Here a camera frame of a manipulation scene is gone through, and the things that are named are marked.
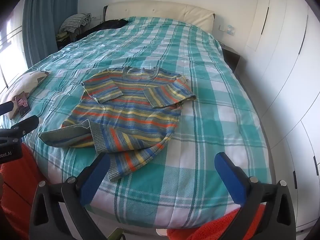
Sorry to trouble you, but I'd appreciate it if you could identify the checked cloth bundle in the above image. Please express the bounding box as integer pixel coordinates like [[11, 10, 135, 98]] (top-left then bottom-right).
[[60, 12, 92, 33]]

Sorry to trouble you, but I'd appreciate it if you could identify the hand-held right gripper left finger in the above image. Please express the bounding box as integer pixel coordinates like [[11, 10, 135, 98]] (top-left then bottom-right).
[[29, 151, 112, 240]]

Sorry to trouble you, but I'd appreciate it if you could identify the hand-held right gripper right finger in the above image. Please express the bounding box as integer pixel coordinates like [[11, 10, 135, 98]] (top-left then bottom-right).
[[214, 151, 300, 240]]

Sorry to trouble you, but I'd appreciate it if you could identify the teal curtain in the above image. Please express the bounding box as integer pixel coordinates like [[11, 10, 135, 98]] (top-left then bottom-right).
[[22, 0, 80, 68]]

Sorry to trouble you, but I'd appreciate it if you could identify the cream padded headboard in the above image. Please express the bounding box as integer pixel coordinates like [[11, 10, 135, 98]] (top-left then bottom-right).
[[103, 0, 216, 33]]

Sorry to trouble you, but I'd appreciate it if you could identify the window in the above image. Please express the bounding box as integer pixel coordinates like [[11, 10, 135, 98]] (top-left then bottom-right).
[[0, 5, 28, 90]]

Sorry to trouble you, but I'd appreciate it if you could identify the striped knit sweater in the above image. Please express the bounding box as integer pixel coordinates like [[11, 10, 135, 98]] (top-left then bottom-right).
[[39, 66, 197, 183]]

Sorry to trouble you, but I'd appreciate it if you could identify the white wardrobe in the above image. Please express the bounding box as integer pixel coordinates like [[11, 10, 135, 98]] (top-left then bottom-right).
[[234, 0, 320, 233]]

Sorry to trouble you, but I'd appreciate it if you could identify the black cloth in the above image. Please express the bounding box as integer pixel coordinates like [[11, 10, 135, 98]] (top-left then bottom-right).
[[75, 19, 129, 40]]

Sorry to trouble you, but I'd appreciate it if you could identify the white patterned pillow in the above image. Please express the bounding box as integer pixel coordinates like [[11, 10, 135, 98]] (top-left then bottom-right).
[[0, 70, 50, 120]]

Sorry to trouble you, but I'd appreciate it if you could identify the dark nightstand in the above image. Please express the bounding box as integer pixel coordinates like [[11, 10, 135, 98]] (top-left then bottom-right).
[[221, 44, 242, 74]]

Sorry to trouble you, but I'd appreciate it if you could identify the dark label card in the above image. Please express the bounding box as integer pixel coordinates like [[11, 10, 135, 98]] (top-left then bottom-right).
[[15, 92, 31, 117]]

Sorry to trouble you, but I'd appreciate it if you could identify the orange fluffy cloth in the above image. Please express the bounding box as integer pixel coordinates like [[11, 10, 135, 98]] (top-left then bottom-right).
[[0, 142, 265, 240]]

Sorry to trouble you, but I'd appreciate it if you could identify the white wall socket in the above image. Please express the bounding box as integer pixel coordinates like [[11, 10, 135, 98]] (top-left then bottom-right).
[[219, 24, 236, 35]]

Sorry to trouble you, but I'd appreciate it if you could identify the teal plaid blanket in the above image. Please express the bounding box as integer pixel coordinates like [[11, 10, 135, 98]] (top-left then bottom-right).
[[0, 16, 273, 230]]

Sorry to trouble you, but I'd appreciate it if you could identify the lime green frame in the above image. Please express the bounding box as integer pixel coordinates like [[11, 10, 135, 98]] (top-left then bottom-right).
[[109, 227, 126, 240]]

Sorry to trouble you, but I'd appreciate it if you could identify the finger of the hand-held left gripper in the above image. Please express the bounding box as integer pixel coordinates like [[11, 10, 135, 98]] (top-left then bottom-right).
[[0, 115, 40, 140], [0, 101, 14, 117]]

